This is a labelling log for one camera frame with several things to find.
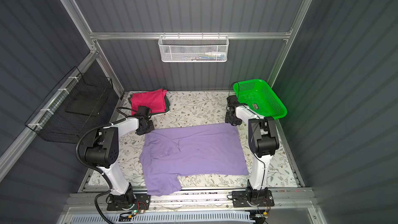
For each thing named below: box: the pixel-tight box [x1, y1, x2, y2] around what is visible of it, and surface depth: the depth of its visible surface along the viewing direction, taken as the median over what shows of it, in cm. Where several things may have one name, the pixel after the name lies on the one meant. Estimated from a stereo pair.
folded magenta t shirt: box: [130, 88, 167, 116], surface depth 110 cm
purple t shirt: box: [139, 122, 249, 196], surface depth 91 cm
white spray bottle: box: [205, 51, 226, 57], surface depth 93 cm
